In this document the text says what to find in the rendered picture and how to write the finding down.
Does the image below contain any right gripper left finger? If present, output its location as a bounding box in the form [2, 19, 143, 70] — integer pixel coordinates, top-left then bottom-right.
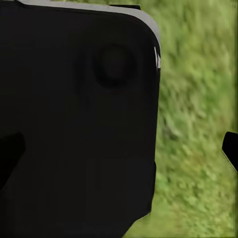
[0, 132, 26, 191]

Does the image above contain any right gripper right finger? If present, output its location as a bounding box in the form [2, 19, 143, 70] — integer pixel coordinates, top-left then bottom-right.
[222, 131, 238, 172]

